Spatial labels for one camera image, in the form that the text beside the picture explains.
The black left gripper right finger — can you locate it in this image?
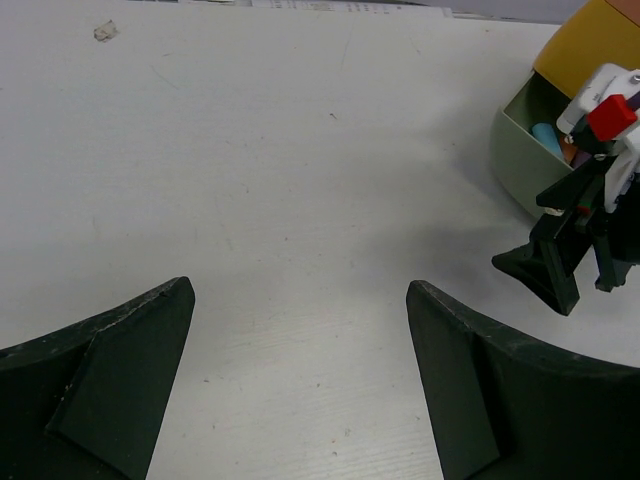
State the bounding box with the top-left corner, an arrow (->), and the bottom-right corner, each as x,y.
406,280 -> 639,479

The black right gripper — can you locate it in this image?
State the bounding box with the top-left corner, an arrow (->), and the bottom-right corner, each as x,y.
491,129 -> 640,316

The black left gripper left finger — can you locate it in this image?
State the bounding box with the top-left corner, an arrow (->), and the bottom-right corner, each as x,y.
1,277 -> 195,479

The light blue highlighter cap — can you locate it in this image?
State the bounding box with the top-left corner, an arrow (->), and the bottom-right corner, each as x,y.
531,122 -> 563,157

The round three-drawer storage box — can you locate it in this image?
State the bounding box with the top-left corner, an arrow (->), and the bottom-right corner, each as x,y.
490,1 -> 639,218

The pink purple highlighter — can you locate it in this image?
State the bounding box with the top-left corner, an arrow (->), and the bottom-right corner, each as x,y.
571,151 -> 592,169

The orange highlighter body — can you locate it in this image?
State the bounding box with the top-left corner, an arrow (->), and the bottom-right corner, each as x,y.
560,140 -> 579,164

